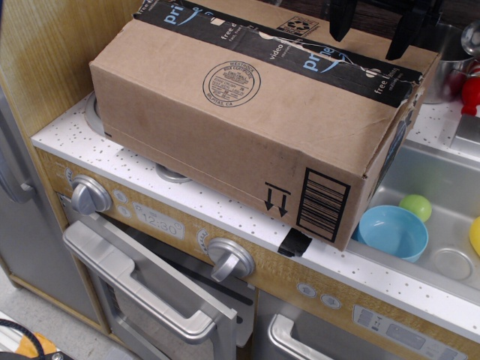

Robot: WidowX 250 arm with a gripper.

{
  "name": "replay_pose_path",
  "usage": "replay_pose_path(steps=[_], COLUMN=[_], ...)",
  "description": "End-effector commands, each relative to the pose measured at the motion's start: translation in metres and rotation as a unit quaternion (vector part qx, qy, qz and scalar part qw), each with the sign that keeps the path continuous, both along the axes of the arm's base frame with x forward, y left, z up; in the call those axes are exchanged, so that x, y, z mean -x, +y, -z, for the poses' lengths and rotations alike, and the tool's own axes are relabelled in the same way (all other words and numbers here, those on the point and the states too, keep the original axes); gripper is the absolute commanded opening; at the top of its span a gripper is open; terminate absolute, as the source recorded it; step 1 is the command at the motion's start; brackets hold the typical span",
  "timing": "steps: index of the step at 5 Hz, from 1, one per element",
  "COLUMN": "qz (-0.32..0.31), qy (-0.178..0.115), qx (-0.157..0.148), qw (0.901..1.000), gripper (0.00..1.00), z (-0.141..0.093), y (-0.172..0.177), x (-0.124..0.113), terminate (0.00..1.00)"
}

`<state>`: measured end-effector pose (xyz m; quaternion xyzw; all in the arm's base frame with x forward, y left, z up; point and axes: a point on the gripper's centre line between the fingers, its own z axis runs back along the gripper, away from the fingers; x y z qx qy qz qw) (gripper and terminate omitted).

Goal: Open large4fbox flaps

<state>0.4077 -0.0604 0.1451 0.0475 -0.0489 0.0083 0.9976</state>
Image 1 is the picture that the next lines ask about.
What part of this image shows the silver stove burner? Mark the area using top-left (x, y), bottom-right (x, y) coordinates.
top-left (155, 163), bottom-right (191, 184)

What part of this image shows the silver toy sink basin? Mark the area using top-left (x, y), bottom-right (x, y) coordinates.
top-left (347, 140), bottom-right (479, 304)

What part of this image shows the silver toy oven door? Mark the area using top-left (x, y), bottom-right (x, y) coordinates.
top-left (63, 217), bottom-right (257, 359)

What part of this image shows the red toy bottle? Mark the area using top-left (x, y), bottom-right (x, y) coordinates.
top-left (461, 62), bottom-right (479, 116)

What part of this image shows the silver metal pot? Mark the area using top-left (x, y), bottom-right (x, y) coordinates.
top-left (424, 24), bottom-right (474, 104)

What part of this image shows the left silver stove knob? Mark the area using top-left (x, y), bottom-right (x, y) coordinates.
top-left (71, 175), bottom-right (113, 215)

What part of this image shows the black cable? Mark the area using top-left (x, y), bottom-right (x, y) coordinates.
top-left (0, 318), bottom-right (50, 360)

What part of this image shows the green plastic ball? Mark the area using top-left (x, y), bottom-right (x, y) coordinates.
top-left (399, 194), bottom-right (433, 222)

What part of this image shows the silver ladle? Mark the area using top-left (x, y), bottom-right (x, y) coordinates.
top-left (460, 20), bottom-right (480, 58)

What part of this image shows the right silver stove knob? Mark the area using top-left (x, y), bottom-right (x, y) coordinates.
top-left (208, 238), bottom-right (255, 282)

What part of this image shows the blue plastic bowl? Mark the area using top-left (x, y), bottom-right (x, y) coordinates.
top-left (352, 205), bottom-right (429, 263)

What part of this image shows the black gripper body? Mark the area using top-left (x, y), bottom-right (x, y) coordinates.
top-left (364, 0), bottom-right (443, 27)

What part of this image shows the black tape piece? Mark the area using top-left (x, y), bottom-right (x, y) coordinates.
top-left (277, 228), bottom-right (312, 257)

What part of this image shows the large brown cardboard box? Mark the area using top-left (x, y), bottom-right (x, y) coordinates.
top-left (90, 1), bottom-right (439, 250)

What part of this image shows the silver stove knob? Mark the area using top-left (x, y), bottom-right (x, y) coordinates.
top-left (71, 175), bottom-right (113, 215)
top-left (208, 238), bottom-right (255, 282)

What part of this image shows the grey toy refrigerator door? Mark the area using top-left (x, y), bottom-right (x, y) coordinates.
top-left (1, 97), bottom-right (98, 323)

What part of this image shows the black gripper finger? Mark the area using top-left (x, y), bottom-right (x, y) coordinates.
top-left (329, 0), bottom-right (358, 41)
top-left (385, 9), bottom-right (423, 61)

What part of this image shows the wooden toy kitchen cabinet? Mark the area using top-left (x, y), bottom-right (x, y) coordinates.
top-left (1, 1), bottom-right (479, 359)

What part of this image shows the yellow plastic ball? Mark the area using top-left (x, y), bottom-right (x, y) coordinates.
top-left (469, 217), bottom-right (480, 256)

